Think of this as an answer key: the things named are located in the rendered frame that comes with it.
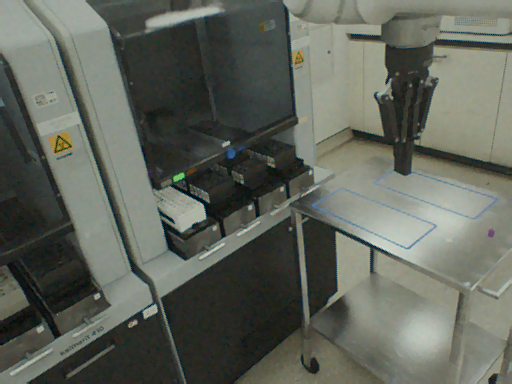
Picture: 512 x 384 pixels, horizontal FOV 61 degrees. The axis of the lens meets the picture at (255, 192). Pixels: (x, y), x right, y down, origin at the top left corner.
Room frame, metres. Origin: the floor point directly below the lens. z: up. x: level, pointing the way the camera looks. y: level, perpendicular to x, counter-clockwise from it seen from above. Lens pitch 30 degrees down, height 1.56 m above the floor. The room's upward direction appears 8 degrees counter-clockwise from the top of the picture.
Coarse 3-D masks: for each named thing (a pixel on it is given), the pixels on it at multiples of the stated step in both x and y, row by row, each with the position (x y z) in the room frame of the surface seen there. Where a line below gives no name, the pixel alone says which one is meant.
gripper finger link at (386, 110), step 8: (376, 96) 0.69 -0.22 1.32; (384, 96) 0.68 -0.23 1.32; (384, 104) 0.69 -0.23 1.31; (392, 104) 0.69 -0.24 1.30; (384, 112) 0.69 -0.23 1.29; (392, 112) 0.69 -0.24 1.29; (384, 120) 0.70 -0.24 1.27; (392, 120) 0.69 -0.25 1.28; (384, 128) 0.70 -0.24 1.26; (392, 128) 0.69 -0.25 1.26; (384, 136) 0.71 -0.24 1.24; (392, 136) 0.69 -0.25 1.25
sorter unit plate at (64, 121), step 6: (72, 114) 1.06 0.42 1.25; (48, 120) 1.03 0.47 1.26; (54, 120) 1.04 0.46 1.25; (60, 120) 1.04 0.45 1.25; (66, 120) 1.05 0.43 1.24; (72, 120) 1.06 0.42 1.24; (78, 120) 1.07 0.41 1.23; (42, 126) 1.02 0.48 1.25; (48, 126) 1.02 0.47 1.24; (54, 126) 1.03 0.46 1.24; (60, 126) 1.04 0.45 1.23; (66, 126) 1.05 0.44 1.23; (42, 132) 1.01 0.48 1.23; (48, 132) 1.02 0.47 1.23
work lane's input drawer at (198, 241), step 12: (168, 228) 1.18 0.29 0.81; (192, 228) 1.15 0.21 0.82; (204, 228) 1.15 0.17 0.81; (216, 228) 1.17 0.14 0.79; (168, 240) 1.18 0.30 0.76; (180, 240) 1.11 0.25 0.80; (192, 240) 1.11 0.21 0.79; (204, 240) 1.14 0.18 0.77; (216, 240) 1.17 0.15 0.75; (192, 252) 1.11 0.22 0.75
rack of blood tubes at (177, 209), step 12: (156, 192) 1.33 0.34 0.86; (168, 192) 1.32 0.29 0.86; (156, 204) 1.24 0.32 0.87; (168, 204) 1.24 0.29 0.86; (180, 204) 1.23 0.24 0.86; (192, 204) 1.21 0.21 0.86; (168, 216) 1.25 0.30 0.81; (180, 216) 1.15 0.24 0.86; (192, 216) 1.17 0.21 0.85; (204, 216) 1.19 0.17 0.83; (180, 228) 1.14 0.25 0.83
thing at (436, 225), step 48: (336, 192) 1.24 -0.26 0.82; (384, 192) 1.20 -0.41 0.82; (432, 192) 1.16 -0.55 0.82; (480, 192) 1.12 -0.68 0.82; (384, 240) 0.95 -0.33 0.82; (432, 240) 0.92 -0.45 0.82; (480, 240) 0.90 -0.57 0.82; (384, 288) 1.33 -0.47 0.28; (480, 288) 0.77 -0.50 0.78; (336, 336) 1.12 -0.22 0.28; (384, 336) 1.09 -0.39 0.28; (432, 336) 1.06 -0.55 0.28; (480, 336) 1.03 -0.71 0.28
